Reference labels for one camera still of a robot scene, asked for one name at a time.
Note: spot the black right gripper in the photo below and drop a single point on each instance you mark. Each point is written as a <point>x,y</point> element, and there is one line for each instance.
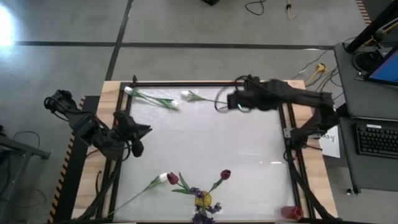
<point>264,93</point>

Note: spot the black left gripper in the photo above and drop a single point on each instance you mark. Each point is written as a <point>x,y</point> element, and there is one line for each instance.
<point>123,126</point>

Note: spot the dark red artificial tulip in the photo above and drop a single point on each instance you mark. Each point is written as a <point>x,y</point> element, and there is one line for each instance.
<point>172,178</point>
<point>225,174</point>

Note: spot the yellow textured glass vase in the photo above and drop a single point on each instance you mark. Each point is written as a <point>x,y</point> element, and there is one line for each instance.
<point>203,199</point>

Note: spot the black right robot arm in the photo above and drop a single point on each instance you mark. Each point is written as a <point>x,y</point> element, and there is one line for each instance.
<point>311,99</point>

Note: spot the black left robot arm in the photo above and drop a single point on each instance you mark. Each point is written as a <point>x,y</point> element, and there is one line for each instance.
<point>84,126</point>

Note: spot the red glass vase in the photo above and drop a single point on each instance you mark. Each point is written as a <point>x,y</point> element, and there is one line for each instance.
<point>292,212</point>

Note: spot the black base with hazard stripes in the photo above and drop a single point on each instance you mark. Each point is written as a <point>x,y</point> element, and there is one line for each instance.
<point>74,174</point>

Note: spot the white paper sheet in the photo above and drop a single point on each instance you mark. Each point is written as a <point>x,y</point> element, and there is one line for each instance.
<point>331,146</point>

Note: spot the grey desk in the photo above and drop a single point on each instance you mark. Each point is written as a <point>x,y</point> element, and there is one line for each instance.
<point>351,93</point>

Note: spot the grey side table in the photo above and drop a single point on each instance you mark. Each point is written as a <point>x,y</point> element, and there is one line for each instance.
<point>18,149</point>

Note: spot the black keyboard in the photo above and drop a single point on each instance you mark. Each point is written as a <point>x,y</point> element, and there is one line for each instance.
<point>376,141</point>

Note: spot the laptop with blue screen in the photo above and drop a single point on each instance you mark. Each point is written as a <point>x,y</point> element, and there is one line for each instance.
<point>388,70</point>

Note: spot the black aluminium table frame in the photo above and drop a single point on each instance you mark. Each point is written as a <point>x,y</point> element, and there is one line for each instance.
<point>186,84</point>

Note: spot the black stand post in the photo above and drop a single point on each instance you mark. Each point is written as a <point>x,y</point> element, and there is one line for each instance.
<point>370,29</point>

